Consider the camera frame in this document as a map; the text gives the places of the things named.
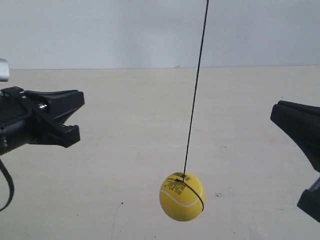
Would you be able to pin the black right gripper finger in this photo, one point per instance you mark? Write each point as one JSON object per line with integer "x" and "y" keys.
{"x": 309, "y": 201}
{"x": 301, "y": 123}

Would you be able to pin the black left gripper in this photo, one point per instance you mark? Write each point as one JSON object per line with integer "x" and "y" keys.
{"x": 20, "y": 125}

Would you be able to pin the yellow tennis ball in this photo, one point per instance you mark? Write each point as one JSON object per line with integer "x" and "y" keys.
{"x": 182, "y": 196}

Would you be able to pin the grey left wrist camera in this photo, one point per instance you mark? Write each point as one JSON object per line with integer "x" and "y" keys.
{"x": 4, "y": 70}

